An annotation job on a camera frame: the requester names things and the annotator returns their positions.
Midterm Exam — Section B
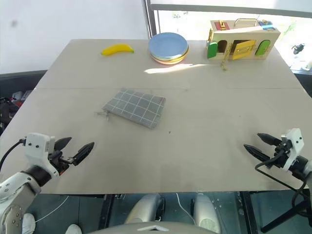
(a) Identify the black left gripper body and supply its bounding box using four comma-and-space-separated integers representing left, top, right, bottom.
48, 150, 76, 176

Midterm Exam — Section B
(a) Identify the white shoe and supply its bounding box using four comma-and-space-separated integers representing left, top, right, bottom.
65, 224, 82, 234
22, 213, 36, 234

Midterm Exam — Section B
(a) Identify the brass chain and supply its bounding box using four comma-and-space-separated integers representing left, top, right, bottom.
221, 42, 233, 72

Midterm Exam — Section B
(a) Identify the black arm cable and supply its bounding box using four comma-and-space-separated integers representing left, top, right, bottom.
254, 148, 312, 217
0, 138, 26, 172

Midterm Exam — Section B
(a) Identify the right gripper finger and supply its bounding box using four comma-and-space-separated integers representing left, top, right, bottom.
243, 144, 272, 163
256, 133, 283, 147

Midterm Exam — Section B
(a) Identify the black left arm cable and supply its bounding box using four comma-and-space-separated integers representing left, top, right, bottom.
0, 138, 26, 172

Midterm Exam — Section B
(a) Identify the yellow banana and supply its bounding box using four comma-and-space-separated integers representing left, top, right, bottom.
101, 43, 135, 57

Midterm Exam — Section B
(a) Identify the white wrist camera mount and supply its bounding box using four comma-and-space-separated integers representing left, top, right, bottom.
25, 133, 60, 180
280, 128, 305, 172

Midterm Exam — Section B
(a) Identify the silver left robot leg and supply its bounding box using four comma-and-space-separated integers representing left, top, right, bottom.
125, 194, 167, 227

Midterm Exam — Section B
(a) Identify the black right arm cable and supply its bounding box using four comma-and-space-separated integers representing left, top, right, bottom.
254, 148, 312, 217

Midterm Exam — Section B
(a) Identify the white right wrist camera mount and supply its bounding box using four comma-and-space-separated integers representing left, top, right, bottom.
280, 128, 305, 172

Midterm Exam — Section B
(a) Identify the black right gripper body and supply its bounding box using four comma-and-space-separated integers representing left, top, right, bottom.
266, 140, 293, 169

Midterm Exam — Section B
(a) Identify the pink plate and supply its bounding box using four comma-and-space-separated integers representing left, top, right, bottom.
152, 55, 187, 65

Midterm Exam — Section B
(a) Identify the yellow plate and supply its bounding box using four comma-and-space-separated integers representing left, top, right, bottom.
150, 47, 190, 63

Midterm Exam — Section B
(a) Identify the thin white floor cable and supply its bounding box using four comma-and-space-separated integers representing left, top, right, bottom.
34, 195, 71, 224

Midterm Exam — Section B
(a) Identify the dark low ledge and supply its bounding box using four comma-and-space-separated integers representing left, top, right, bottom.
0, 70, 48, 86

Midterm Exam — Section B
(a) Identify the clear plastic bag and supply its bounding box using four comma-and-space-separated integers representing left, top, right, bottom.
94, 88, 167, 130

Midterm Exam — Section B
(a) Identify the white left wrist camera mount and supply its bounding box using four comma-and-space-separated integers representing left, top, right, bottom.
25, 133, 60, 180

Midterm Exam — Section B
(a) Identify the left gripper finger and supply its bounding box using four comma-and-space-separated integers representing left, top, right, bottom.
72, 141, 95, 167
53, 136, 73, 151

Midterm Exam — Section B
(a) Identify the thick white floor cable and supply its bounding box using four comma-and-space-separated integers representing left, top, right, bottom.
175, 193, 196, 225

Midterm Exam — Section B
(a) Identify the small black object outside window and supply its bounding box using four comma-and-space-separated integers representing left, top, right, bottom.
292, 43, 306, 55

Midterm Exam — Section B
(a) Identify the blue plate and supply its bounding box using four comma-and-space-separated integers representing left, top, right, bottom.
148, 32, 189, 59

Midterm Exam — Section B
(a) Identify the grey window frame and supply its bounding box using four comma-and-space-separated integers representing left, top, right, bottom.
143, 0, 312, 39

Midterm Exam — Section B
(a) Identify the wooden lock box toy house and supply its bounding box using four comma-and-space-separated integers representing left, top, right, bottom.
206, 18, 281, 60

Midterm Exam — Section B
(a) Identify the red and black clutter pile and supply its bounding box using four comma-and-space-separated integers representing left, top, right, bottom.
0, 89, 33, 134

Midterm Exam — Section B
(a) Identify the silver robot leg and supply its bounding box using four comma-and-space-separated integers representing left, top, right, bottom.
125, 194, 167, 227
192, 194, 222, 234

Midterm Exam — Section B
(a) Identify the grey robot torso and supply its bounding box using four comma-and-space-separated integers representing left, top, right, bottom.
86, 220, 221, 234

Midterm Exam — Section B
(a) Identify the silver right robot leg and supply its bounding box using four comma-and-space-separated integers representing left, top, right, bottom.
192, 194, 222, 234

